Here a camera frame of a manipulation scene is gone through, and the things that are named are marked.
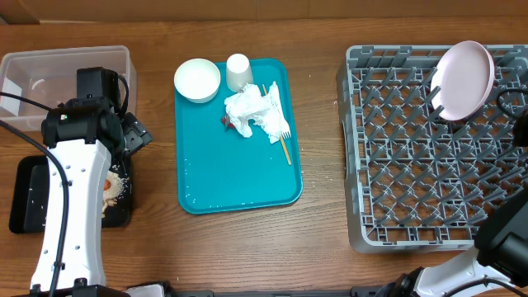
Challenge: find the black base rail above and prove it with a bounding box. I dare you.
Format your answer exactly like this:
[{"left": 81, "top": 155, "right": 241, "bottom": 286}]
[{"left": 125, "top": 282, "right": 394, "bottom": 297}]

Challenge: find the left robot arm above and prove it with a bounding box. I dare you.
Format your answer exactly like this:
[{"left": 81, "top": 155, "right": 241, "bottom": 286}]
[{"left": 30, "top": 67, "right": 153, "bottom": 296}]

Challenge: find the teal serving tray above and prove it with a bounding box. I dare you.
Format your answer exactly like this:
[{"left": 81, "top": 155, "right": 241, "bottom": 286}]
[{"left": 174, "top": 59, "right": 303, "bottom": 215}]

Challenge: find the wooden handled fork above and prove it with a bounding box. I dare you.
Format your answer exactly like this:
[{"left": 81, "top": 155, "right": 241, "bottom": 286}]
[{"left": 262, "top": 84, "right": 292, "bottom": 166}]

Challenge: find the orange carrot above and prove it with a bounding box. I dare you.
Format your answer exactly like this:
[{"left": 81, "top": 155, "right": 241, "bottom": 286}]
[{"left": 104, "top": 179, "right": 111, "bottom": 191}]

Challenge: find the white round plate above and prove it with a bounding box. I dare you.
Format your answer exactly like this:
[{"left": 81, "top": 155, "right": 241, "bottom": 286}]
[{"left": 431, "top": 40, "right": 495, "bottom": 121}]

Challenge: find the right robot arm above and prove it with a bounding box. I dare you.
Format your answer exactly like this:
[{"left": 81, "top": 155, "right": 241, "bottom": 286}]
[{"left": 376, "top": 188, "right": 527, "bottom": 296}]

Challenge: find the black tray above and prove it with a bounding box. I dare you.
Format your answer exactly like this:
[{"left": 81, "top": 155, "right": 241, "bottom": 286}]
[{"left": 9, "top": 156, "right": 132, "bottom": 233}]

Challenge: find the grey dishwasher rack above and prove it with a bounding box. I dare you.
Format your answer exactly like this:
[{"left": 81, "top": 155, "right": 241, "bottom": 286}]
[{"left": 337, "top": 45, "right": 527, "bottom": 253}]

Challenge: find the clear plastic bin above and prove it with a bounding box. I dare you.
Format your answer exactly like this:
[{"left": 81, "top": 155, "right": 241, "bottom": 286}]
[{"left": 1, "top": 45, "right": 137, "bottom": 113}]

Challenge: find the white paper cup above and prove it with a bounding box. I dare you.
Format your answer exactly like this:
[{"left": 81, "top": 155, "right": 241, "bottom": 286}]
[{"left": 226, "top": 54, "right": 253, "bottom": 92}]

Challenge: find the peanuts and rice pile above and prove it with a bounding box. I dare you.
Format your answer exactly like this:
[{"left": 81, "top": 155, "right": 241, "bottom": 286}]
[{"left": 102, "top": 165, "right": 130, "bottom": 218}]

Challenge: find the red wrapper scrap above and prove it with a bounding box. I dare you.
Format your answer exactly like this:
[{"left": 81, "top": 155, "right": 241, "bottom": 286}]
[{"left": 221, "top": 115, "right": 235, "bottom": 130}]

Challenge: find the crumpled white napkin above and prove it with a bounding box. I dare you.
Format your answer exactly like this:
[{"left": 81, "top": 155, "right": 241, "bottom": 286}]
[{"left": 224, "top": 82, "right": 291, "bottom": 144}]

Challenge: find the white bowl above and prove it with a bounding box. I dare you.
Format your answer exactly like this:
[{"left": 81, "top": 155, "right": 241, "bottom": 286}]
[{"left": 173, "top": 58, "right": 221, "bottom": 103}]

